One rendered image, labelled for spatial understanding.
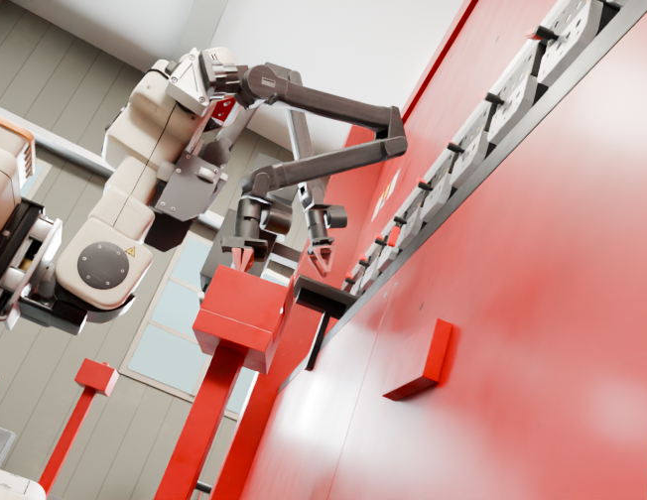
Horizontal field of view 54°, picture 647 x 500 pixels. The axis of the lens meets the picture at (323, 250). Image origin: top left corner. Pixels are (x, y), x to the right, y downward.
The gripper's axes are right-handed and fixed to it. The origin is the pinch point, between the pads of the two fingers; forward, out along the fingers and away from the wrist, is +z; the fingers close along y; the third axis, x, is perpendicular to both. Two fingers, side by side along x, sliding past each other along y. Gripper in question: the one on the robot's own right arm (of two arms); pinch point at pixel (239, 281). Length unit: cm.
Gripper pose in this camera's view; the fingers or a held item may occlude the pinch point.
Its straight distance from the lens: 138.9
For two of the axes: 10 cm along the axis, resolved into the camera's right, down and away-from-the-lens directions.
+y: 9.9, 1.0, 0.4
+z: -0.8, 9.0, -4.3
